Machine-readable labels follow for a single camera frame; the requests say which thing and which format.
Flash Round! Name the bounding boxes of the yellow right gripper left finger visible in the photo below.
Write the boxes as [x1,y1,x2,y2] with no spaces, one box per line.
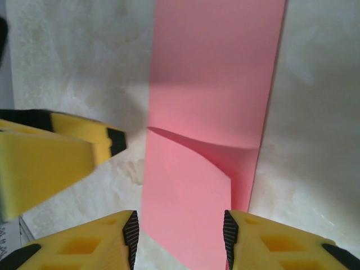
[0,209,141,270]

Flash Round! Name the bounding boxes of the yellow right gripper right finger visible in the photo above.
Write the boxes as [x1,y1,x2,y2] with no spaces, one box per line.
[223,209,360,270]

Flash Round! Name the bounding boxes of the pink paper sheet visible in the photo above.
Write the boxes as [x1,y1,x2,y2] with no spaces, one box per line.
[140,0,287,270]

